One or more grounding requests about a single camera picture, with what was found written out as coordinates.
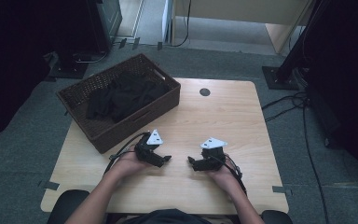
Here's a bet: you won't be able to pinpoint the white panel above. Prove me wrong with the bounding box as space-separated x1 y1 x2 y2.
161 0 173 44

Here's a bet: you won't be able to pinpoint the grey floor tape strip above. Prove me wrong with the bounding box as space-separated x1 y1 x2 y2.
271 185 293 196

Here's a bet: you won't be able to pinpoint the brown wicker basket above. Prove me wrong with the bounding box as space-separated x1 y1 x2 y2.
56 53 182 155

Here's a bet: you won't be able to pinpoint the long black floor cable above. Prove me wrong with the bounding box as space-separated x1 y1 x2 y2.
301 99 330 224

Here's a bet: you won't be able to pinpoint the hanging black cable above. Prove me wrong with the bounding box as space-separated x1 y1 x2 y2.
170 0 192 49

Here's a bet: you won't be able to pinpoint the black metal stand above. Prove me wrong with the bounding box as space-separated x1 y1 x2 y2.
261 0 327 91

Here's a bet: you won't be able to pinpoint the right hand-held gripper cable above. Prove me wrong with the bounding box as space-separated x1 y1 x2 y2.
211 153 248 197

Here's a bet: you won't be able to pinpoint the hand-held gripper cable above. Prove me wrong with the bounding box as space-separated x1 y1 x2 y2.
211 153 248 197
103 132 150 175

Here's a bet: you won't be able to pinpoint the light wooden desk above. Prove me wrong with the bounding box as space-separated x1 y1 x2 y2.
171 0 313 54

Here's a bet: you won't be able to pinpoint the person's dark shirt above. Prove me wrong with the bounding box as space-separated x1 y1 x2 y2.
120 208 213 224

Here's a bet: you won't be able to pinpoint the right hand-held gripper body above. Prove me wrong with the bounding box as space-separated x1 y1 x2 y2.
192 137 228 172

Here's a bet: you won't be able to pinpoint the left hand-held gripper cable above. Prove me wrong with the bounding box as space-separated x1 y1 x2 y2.
103 132 150 175

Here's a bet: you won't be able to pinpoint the black pants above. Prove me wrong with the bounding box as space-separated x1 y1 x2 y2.
86 73 171 124

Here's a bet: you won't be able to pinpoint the black chair armrest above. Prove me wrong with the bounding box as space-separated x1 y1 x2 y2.
46 189 91 224
260 209 293 224

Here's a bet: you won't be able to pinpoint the person's left hand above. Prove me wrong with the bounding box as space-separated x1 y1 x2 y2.
110 152 152 185

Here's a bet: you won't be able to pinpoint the dark cabinet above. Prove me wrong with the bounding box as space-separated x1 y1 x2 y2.
87 0 123 54

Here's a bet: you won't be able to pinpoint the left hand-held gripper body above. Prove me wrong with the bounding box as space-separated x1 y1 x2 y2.
134 129 166 168

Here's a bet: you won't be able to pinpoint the black stand base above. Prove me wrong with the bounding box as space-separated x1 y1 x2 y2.
48 50 90 79

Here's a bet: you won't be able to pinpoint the dark curtain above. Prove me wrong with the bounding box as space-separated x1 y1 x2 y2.
304 0 358 194
0 0 97 144

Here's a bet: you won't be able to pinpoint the person's right hand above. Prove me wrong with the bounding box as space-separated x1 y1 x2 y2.
208 154 245 196

